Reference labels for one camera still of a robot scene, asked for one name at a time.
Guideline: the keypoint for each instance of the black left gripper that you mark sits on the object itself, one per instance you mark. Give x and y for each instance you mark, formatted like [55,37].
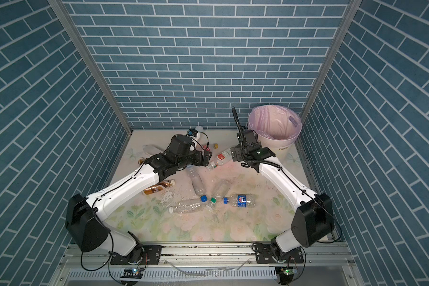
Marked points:
[205,158]

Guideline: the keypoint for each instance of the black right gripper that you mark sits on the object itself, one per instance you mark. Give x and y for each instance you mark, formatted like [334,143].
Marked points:
[236,153]

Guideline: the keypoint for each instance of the clear bottle red label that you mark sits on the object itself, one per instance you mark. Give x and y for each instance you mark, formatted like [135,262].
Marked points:
[221,159]

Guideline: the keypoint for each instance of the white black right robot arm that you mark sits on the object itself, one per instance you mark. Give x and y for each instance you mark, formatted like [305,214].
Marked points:
[313,218]

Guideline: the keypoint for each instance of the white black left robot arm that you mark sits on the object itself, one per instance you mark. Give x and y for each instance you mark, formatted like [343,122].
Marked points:
[86,216]

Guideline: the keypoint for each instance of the beige bin pink liner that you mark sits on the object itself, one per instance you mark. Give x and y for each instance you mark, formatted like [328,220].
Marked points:
[277,127]

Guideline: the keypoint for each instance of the white bottle red bands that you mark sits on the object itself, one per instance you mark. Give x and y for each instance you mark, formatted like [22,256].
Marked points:
[200,132]

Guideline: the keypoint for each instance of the clear bottle green cap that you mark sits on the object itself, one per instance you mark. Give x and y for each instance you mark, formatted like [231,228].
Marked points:
[219,192]

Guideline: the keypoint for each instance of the clear crushed bottle white cap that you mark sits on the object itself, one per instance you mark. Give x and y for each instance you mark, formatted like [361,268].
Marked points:
[185,207]

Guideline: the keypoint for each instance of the amber tea bottle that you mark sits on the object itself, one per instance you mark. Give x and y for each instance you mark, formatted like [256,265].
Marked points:
[159,187]

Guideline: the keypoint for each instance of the clear Pepsi bottle blue cap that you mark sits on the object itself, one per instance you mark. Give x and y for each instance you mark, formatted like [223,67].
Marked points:
[240,200]

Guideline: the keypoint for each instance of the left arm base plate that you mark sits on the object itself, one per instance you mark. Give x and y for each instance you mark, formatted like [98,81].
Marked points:
[141,255]

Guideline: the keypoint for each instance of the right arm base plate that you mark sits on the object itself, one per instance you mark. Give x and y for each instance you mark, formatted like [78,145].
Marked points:
[268,253]

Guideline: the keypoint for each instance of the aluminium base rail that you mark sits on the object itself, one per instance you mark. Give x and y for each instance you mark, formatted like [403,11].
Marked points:
[212,264]

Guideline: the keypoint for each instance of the aluminium corner post right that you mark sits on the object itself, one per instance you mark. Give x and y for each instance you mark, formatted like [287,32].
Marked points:
[341,32]

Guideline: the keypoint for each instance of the aluminium corner post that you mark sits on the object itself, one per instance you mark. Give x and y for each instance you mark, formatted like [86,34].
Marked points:
[63,16]
[341,32]

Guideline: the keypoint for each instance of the aluminium corner post left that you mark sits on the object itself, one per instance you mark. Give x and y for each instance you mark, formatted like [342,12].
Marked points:
[63,16]

